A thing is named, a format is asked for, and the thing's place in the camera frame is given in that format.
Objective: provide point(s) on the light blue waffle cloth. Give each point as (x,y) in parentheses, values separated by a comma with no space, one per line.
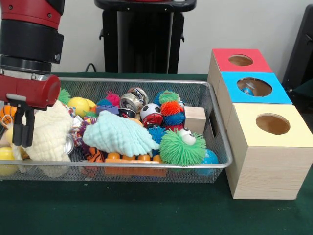
(117,134)

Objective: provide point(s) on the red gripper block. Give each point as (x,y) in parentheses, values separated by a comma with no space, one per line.
(29,91)

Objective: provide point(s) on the small orange basketball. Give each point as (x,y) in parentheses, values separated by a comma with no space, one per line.
(7,115)

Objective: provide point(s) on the dark green side table cloth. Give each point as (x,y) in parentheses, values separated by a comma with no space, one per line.
(304,94)

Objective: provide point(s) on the black robot stand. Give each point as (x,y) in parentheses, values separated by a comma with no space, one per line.
(146,36)

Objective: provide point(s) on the wooden cube block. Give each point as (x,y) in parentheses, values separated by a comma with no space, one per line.
(195,120)

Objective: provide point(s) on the yellow ball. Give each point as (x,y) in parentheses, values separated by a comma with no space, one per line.
(78,105)

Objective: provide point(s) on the small soccer ball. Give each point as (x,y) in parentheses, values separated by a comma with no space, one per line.
(150,111)

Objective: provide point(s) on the orange toy brick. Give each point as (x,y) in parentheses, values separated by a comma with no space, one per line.
(132,159)

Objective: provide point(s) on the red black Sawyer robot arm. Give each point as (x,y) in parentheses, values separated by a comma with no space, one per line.
(29,31)

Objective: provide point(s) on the shallow clear mesh bin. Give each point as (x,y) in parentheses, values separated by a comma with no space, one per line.
(122,176)

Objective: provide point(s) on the multicolour puffer caterpillar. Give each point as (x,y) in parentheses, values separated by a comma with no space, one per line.
(171,110)

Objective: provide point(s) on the bottle with blue label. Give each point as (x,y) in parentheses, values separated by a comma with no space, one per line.
(248,90)

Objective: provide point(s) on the cream waffle cloth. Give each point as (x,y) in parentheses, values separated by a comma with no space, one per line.
(51,137)

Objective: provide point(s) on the wooden box with three holes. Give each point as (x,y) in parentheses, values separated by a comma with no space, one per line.
(264,171)

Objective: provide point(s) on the crushed silver can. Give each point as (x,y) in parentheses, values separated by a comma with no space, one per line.
(133,99)

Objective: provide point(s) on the small green puffer ball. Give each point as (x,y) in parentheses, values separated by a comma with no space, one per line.
(64,96)

